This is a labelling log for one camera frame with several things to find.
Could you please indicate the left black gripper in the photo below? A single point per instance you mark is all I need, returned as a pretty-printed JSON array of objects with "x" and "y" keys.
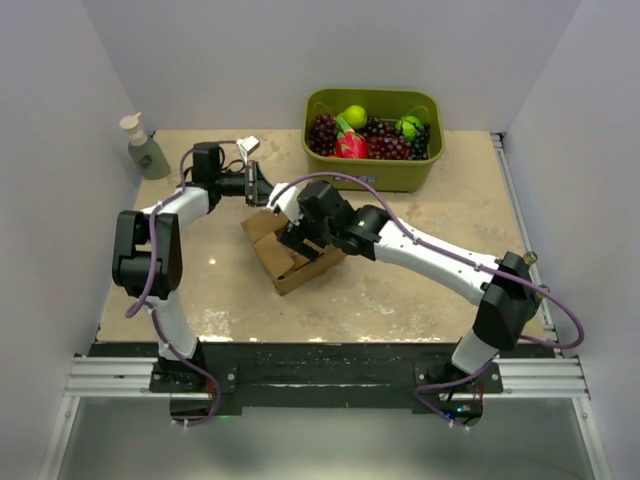
[{"x": 257, "y": 194}]

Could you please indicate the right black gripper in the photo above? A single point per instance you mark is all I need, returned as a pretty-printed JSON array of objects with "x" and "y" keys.
[{"x": 296, "y": 240}]

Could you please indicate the brown cardboard express box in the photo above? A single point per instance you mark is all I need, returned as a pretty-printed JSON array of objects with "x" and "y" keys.
[{"x": 286, "y": 269}]

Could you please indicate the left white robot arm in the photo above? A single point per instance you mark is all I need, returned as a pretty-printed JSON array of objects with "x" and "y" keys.
[{"x": 147, "y": 258}]

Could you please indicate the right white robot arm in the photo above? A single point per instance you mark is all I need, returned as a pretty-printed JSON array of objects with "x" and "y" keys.
[{"x": 500, "y": 288}]

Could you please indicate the dark red grape bunch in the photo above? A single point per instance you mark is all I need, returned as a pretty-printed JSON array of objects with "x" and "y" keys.
[{"x": 322, "y": 136}]

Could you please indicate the pink dragon fruit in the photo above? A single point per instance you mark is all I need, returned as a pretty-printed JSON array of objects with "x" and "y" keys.
[{"x": 349, "y": 144}]

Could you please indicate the green pear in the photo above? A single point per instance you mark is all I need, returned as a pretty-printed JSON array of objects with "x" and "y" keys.
[{"x": 356, "y": 116}]

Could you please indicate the grey pump soap bottle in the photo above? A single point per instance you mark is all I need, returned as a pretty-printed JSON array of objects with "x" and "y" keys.
[{"x": 144, "y": 150}]

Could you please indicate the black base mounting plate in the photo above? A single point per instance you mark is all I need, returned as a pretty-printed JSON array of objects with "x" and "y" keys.
[{"x": 316, "y": 375}]

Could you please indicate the green plastic tub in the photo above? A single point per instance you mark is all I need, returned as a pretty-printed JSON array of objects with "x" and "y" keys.
[{"x": 389, "y": 105}]

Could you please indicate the black grape bunch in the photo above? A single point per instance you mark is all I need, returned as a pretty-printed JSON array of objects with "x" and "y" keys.
[{"x": 420, "y": 143}]

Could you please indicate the green round fruit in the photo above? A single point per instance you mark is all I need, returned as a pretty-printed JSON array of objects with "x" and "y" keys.
[{"x": 409, "y": 126}]

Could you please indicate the green glass bottle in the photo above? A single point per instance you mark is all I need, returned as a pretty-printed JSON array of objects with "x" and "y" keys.
[
  {"x": 530, "y": 258},
  {"x": 542, "y": 291}
]

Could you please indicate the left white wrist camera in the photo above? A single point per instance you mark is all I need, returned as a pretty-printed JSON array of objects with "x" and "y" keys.
[{"x": 246, "y": 147}]

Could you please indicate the aluminium frame rail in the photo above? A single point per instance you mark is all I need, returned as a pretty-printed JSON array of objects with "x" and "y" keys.
[{"x": 132, "y": 377}]

